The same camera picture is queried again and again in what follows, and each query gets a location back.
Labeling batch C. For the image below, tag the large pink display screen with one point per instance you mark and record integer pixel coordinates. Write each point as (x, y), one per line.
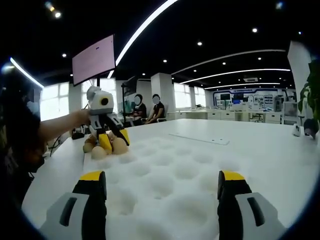
(93, 60)

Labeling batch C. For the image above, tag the green potted plant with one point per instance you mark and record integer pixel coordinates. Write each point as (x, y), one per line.
(311, 95)

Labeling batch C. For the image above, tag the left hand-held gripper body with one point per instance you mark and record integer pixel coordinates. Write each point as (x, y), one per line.
(100, 102)

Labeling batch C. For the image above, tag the white table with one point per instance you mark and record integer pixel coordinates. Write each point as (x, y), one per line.
(275, 155)

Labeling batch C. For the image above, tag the small white toy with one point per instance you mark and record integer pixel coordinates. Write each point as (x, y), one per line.
(296, 130)

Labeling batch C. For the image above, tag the white foam egg holder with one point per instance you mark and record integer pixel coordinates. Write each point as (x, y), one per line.
(175, 185)

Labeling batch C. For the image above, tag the dark grey pouch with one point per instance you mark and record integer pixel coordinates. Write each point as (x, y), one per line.
(310, 128)

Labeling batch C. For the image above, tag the ceiling air conditioner vent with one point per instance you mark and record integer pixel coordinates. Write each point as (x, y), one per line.
(250, 79)

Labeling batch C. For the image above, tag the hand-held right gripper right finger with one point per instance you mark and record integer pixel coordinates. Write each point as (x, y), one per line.
(228, 207)

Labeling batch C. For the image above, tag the white square pillar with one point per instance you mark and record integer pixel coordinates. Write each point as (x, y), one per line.
(298, 62)
(162, 90)

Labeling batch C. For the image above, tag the person's left hand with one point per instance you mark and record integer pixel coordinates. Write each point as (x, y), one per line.
(83, 117)

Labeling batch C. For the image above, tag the blue-framed display wall panel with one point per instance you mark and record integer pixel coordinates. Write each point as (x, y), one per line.
(245, 97)

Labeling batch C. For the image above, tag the black monitor on pole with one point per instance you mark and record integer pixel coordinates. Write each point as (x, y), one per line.
(130, 86)

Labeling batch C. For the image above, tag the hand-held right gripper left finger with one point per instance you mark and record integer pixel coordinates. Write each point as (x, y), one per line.
(93, 202)

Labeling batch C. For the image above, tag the small black device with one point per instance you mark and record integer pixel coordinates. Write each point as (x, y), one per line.
(78, 135)

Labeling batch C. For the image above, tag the group of brown eggs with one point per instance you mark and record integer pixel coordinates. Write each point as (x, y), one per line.
(98, 152)

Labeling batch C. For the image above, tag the operator in black shirt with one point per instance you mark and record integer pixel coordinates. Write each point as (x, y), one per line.
(15, 140)

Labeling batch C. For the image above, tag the long white ceiling light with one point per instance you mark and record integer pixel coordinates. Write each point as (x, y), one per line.
(142, 30)

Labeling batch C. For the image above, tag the row of white cabinets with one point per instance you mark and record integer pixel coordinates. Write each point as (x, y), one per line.
(220, 115)

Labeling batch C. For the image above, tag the grey office chair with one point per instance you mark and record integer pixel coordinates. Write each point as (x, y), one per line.
(166, 112)

